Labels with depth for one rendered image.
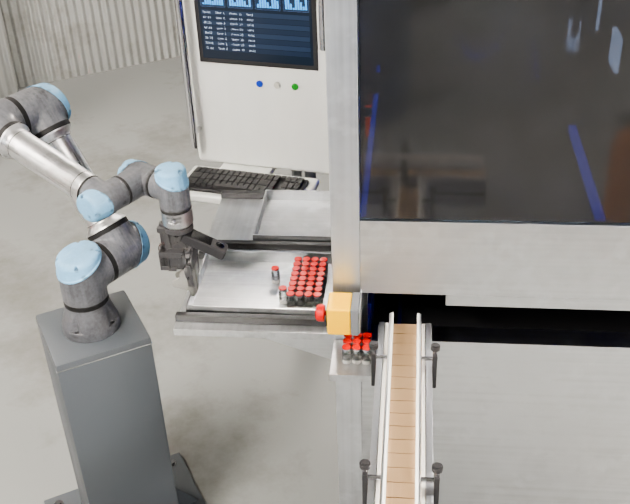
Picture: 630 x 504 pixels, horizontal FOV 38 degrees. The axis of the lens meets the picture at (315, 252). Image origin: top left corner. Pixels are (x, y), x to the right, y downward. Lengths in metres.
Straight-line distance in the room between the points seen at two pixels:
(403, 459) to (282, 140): 1.51
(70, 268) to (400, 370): 0.86
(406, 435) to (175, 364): 1.82
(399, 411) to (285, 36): 1.40
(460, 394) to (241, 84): 1.30
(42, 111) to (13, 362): 1.55
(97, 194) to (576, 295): 1.11
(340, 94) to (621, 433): 1.13
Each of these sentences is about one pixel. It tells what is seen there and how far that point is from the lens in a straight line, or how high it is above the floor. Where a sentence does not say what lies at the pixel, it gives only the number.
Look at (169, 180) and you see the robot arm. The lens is 2.18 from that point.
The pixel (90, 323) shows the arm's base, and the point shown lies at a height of 0.84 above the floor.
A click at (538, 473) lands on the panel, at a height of 0.46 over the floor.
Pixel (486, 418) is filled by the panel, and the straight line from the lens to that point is 2.40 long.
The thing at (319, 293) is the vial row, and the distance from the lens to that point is 2.31.
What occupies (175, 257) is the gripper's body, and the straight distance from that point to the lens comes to 2.29.
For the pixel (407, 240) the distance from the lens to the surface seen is 2.07.
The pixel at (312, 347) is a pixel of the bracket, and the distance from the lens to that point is 2.40.
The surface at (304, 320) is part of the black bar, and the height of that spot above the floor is 0.90.
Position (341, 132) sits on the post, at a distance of 1.95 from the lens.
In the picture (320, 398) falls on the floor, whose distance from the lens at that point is 3.40.
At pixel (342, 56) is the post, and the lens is 1.89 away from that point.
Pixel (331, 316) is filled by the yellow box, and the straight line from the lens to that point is 2.09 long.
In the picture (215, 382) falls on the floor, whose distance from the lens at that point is 3.51.
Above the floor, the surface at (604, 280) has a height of 1.07.
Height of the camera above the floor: 2.26
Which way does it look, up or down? 33 degrees down
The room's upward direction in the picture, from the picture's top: 2 degrees counter-clockwise
